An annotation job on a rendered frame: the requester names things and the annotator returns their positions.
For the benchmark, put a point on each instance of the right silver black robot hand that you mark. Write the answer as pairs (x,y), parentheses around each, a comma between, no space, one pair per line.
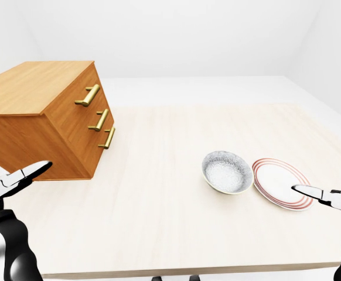
(331,197)

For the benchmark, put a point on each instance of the middle wooden cabinet drawer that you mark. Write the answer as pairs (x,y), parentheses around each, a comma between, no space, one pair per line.
(80,138)

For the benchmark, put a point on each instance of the patterned grey bowl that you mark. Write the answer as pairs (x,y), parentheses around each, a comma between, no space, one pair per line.
(226,172)

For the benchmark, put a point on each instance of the white plate with red rings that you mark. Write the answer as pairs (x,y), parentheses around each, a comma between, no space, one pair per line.
(276,180)

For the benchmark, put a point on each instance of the small wooden cabinet drawer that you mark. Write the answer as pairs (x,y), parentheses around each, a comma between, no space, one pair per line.
(93,159)

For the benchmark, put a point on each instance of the large wooden cabinet drawer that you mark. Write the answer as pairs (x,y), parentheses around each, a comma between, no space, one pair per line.
(67,117)

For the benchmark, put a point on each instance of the left silver black robot arm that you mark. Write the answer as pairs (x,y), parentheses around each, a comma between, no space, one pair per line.
(6,246)

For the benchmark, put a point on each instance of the small dark shape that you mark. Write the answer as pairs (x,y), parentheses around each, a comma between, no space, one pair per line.
(194,278)
(156,278)

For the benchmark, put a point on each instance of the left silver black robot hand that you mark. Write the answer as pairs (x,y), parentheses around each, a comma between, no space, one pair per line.
(15,181)

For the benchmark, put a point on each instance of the wooden cabinet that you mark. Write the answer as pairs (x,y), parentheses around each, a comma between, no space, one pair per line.
(21,87)

